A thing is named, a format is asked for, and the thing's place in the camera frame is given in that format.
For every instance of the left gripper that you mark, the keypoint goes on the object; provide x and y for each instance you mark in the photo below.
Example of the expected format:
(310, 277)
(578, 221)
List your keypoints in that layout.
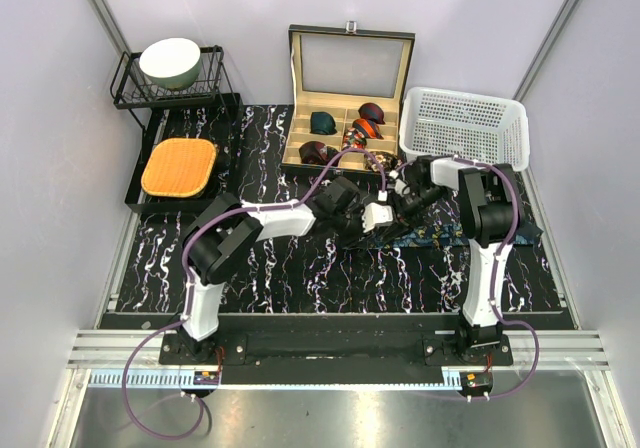
(359, 230)

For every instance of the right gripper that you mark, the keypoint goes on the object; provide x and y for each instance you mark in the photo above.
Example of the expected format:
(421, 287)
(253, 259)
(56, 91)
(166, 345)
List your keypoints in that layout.
(401, 210)

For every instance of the blue patterned necktie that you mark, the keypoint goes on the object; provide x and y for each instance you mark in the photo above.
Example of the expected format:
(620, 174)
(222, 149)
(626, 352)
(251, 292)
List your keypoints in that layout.
(439, 236)

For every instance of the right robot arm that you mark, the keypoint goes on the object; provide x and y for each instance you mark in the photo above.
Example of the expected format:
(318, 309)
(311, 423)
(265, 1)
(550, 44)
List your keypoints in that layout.
(490, 214)

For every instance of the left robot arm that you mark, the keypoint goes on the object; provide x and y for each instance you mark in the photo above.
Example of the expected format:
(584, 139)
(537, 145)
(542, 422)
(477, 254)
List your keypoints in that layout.
(224, 234)

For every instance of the beige floral rolled tie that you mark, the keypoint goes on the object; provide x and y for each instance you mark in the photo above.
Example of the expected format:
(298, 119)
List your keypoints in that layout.
(388, 161)

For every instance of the white plastic basket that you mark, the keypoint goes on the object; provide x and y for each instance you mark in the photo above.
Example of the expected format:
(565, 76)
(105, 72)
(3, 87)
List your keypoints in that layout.
(440, 122)

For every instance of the dark red rolled tie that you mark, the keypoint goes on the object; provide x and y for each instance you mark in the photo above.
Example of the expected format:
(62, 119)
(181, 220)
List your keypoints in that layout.
(316, 153)

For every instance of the orange striped rolled tie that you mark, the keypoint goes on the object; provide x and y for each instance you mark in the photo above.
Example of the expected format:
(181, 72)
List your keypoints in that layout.
(366, 128)

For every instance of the red floral rolled tie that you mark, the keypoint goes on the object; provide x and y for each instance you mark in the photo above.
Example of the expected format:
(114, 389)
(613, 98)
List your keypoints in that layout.
(353, 139)

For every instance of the maroon striped rolled tie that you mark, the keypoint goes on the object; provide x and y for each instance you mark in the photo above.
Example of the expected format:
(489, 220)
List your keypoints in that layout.
(372, 112)

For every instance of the dark green rolled tie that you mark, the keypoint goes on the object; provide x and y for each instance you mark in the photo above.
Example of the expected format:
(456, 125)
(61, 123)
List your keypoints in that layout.
(322, 123)

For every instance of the black tie storage box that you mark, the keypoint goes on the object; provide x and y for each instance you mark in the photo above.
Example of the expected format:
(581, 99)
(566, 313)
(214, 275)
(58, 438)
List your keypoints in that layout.
(336, 70)

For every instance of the black tray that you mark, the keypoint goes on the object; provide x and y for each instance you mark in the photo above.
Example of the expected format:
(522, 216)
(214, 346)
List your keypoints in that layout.
(218, 122)

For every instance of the white green bowl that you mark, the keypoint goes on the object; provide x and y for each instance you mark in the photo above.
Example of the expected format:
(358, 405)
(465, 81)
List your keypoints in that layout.
(172, 64)

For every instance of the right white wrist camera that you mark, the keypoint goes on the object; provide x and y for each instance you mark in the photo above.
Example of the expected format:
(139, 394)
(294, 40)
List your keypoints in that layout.
(399, 185)

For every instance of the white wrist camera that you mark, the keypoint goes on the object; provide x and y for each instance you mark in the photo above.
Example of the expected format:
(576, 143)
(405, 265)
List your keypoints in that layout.
(377, 213)
(399, 185)

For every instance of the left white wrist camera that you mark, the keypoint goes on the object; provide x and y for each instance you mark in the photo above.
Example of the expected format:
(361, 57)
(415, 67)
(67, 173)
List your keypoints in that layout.
(377, 213)

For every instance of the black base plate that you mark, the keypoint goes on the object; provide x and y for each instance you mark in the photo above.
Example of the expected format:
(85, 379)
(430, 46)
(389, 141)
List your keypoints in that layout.
(336, 350)

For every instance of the black wire dish rack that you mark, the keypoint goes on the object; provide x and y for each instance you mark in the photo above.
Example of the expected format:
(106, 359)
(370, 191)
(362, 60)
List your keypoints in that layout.
(130, 89)

